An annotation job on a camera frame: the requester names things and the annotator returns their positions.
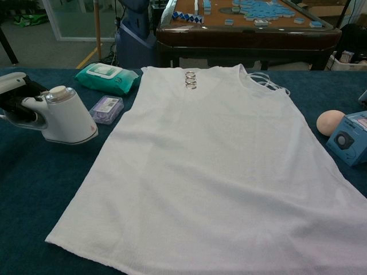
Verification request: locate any green bag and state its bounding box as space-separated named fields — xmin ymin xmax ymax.
xmin=13 ymin=13 xmax=48 ymax=28

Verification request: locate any beige foam ball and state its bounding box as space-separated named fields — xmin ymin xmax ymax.
xmin=316 ymin=109 xmax=346 ymax=135

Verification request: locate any wooden pole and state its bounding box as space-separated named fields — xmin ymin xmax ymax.
xmin=93 ymin=0 xmax=103 ymax=60

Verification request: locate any blue speaker carton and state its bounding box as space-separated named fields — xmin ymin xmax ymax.
xmin=325 ymin=112 xmax=367 ymax=167

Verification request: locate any white plastic crate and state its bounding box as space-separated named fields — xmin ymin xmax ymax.
xmin=326 ymin=50 xmax=367 ymax=71

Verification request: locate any blue machine housing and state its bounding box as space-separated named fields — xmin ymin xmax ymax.
xmin=114 ymin=0 xmax=157 ymax=68

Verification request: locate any white sleeveless top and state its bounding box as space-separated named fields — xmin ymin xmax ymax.
xmin=44 ymin=63 xmax=367 ymax=275

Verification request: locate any black table leg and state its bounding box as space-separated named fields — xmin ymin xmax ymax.
xmin=0 ymin=27 xmax=19 ymax=65

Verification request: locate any blue white snake cube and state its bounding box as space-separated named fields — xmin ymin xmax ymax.
xmin=171 ymin=10 xmax=206 ymax=22

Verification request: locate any clear purple plastic box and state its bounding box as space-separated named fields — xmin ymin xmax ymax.
xmin=89 ymin=95 xmax=124 ymax=125

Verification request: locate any white garment steamer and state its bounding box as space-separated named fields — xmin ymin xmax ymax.
xmin=0 ymin=85 xmax=100 ymax=144

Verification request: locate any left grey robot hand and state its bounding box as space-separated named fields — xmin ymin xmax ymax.
xmin=0 ymin=72 xmax=49 ymax=124

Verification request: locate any dark blue tablecloth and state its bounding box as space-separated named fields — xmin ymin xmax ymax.
xmin=0 ymin=67 xmax=367 ymax=275

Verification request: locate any brown mahjong table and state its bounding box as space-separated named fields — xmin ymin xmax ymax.
xmin=156 ymin=0 xmax=342 ymax=71

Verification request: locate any glass door panel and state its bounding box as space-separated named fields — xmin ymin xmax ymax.
xmin=47 ymin=0 xmax=117 ymax=41

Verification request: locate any green wet wipes pack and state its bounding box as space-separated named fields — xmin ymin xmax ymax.
xmin=74 ymin=62 xmax=140 ymax=97

